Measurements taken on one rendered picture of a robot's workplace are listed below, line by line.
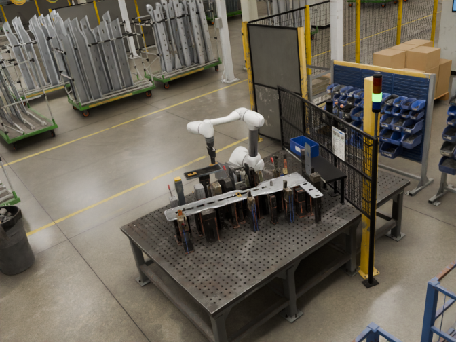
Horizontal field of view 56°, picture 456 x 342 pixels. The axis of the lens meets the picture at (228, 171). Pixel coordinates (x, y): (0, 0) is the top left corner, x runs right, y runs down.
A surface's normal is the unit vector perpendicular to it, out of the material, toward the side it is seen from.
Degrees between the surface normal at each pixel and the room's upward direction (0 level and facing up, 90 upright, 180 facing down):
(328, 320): 0
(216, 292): 0
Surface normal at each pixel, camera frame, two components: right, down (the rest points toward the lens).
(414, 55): -0.83, 0.35
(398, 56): 0.55, 0.33
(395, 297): -0.13, -0.87
